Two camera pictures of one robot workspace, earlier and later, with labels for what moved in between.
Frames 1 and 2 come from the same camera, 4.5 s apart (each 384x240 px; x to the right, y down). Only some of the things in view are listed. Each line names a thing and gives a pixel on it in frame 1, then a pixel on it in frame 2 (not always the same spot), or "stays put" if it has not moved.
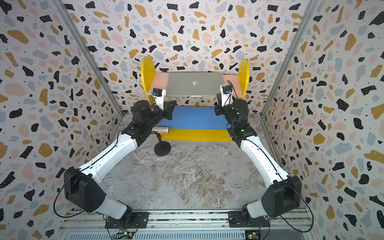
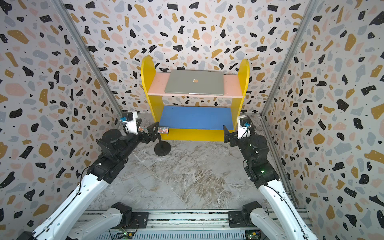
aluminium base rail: x=285 y=224 stays put
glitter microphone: x=161 y=129 stays put
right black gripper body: x=228 y=112 → x=236 y=141
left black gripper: x=168 y=114 → x=152 y=136
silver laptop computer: x=194 y=84 stays put
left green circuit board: x=122 y=234 stays put
